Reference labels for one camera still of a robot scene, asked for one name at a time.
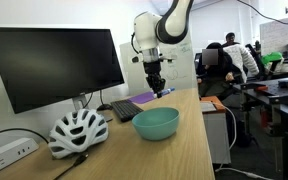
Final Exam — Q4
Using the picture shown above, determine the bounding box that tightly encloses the standing person in background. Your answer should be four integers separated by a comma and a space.
223, 32, 236, 47

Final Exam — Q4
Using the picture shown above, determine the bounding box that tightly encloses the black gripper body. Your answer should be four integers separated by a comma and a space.
143, 61, 166, 88

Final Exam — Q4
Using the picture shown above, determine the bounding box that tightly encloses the white power strip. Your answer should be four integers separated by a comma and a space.
0, 138, 39, 170

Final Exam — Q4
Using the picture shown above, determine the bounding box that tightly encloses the black computer mouse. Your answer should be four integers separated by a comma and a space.
97, 104, 113, 111

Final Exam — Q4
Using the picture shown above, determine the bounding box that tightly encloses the teal bowl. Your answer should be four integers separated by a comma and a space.
132, 107, 180, 141

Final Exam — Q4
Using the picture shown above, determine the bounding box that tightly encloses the seated person in black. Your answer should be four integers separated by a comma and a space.
196, 42, 241, 100

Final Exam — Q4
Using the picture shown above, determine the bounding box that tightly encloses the blue and white marker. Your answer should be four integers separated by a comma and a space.
153, 87, 175, 98

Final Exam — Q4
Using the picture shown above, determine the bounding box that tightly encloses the white puffer jacket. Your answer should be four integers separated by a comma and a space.
223, 44, 259, 83

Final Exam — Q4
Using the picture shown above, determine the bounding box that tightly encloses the white bicycle helmet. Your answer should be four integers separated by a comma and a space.
48, 109, 108, 159

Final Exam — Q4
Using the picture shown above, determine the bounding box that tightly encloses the purple mouse pad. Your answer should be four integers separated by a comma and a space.
130, 91, 156, 104

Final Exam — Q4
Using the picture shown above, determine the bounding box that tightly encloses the green object on desk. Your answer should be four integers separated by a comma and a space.
261, 52, 282, 65

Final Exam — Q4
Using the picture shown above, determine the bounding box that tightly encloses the black computer monitor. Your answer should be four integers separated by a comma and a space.
0, 27, 124, 114

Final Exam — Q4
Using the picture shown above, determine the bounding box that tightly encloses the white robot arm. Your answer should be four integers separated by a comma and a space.
134, 0, 194, 98

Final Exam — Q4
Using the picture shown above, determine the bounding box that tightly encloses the white cabinet with orange top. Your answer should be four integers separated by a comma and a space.
200, 96, 231, 164

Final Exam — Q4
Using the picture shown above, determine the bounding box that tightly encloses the glass whiteboard divider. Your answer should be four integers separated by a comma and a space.
120, 33, 196, 95

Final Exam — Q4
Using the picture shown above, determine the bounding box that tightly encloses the black keyboard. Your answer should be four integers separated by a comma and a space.
111, 100, 142, 122

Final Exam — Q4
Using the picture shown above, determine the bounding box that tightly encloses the white cable on floor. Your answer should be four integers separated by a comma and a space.
213, 103, 272, 180

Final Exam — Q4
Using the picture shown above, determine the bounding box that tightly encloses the black cable with plug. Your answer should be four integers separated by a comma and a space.
53, 152, 90, 180

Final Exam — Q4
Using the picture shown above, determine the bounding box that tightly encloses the black power strip cable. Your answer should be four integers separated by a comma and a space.
0, 127, 50, 145

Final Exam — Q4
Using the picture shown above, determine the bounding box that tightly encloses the black optical bench table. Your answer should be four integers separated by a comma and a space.
234, 78, 288, 180

